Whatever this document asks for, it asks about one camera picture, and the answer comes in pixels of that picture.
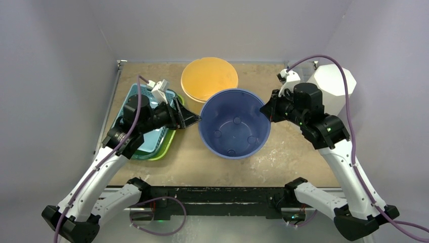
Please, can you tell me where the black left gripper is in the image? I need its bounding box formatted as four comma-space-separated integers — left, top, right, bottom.
140, 97, 201, 134

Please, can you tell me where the lime green tray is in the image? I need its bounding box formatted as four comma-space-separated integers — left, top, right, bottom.
147, 94, 185, 161

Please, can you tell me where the light blue perforated basket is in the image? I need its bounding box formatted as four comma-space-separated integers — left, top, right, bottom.
122, 83, 167, 153

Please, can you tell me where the cream printed bucket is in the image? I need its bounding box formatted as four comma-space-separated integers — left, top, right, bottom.
181, 57, 239, 102

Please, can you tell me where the blue round bucket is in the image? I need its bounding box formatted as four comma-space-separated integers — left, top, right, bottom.
198, 89, 271, 159

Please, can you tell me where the dark green tray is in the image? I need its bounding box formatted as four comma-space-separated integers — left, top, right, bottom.
114, 100, 178, 161

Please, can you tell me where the white octagonal large container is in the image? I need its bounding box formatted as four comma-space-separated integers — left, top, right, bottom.
307, 64, 346, 116

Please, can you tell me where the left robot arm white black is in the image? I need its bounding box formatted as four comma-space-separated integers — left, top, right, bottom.
42, 94, 201, 242

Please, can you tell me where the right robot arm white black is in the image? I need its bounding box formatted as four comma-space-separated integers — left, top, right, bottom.
260, 83, 399, 241

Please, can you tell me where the clear plastic small box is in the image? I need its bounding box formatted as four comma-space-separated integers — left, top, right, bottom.
292, 61, 318, 82

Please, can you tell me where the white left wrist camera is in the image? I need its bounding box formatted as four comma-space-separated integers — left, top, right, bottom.
146, 79, 176, 104

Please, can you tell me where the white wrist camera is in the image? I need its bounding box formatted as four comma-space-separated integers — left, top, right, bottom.
146, 79, 176, 104
277, 69, 301, 97

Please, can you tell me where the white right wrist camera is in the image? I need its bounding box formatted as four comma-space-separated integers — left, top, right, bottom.
277, 69, 301, 97

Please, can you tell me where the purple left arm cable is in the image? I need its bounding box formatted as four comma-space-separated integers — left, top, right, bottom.
53, 74, 150, 243

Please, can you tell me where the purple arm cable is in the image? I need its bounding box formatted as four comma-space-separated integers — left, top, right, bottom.
53, 74, 150, 243
286, 54, 429, 243

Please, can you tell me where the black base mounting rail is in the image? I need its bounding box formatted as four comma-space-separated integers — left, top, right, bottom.
138, 186, 302, 220

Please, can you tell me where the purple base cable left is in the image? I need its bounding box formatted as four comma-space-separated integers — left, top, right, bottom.
128, 196, 187, 237

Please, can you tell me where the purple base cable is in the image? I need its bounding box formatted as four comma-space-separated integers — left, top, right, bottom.
128, 196, 187, 237
285, 208, 319, 229

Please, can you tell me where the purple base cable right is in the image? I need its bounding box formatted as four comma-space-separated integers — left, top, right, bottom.
285, 208, 319, 229

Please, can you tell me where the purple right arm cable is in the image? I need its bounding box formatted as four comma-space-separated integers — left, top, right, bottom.
286, 54, 429, 243

